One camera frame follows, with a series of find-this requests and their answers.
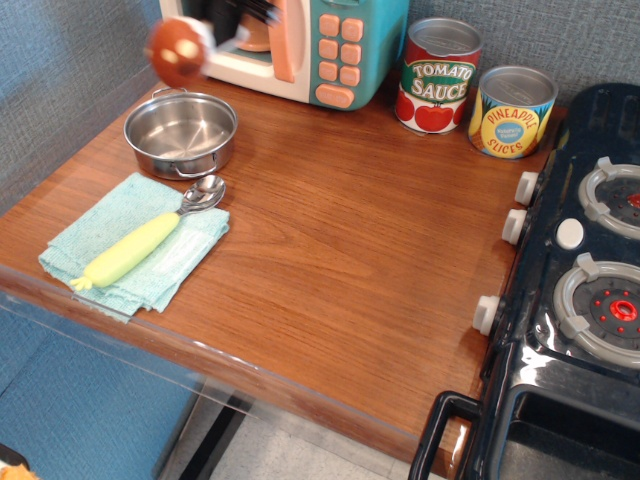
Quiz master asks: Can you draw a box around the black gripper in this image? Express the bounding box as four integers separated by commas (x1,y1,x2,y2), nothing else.
200,0,282,50

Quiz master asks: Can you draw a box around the brown toy mushroom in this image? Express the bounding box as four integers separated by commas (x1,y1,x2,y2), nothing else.
143,15,251,87

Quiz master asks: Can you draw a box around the stainless steel bowl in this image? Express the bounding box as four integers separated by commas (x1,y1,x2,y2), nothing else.
123,87,239,180

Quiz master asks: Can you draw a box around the teal toy microwave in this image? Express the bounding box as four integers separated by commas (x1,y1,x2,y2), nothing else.
158,0,411,112

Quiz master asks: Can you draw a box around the tomato sauce can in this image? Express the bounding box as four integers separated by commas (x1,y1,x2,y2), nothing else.
395,17,483,134

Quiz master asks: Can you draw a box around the teal folded cloth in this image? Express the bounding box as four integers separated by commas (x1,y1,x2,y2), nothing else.
39,173,230,323

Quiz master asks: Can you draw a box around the pineapple slices can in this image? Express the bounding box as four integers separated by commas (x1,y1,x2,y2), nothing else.
468,65,558,159

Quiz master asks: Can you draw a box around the dark blue toy stove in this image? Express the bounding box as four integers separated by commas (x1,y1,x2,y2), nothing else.
410,83,639,479

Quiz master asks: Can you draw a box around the orange object bottom left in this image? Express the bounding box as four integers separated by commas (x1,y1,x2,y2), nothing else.
0,464,39,480

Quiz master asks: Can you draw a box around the spoon with yellow-green handle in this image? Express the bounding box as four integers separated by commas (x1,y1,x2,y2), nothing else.
70,174,226,291

